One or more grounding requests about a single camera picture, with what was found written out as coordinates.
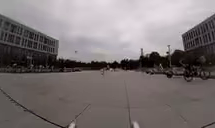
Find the grey office building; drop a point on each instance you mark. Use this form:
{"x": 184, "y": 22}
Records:
{"x": 203, "y": 35}

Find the row of parked bicycles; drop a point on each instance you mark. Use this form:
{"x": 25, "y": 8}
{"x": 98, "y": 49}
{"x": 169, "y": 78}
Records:
{"x": 25, "y": 69}

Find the pole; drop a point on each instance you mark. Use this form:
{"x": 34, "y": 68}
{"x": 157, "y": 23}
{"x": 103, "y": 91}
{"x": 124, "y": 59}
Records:
{"x": 169, "y": 55}
{"x": 141, "y": 57}

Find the grey glass-fronted building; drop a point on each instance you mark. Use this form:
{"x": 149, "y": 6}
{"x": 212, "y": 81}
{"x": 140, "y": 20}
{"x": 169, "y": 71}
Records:
{"x": 21, "y": 41}

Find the row of dark trees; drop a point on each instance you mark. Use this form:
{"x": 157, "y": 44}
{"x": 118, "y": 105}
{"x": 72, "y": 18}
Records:
{"x": 128, "y": 61}

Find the robot's own part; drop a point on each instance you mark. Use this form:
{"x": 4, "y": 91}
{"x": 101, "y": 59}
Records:
{"x": 72, "y": 124}
{"x": 135, "y": 124}

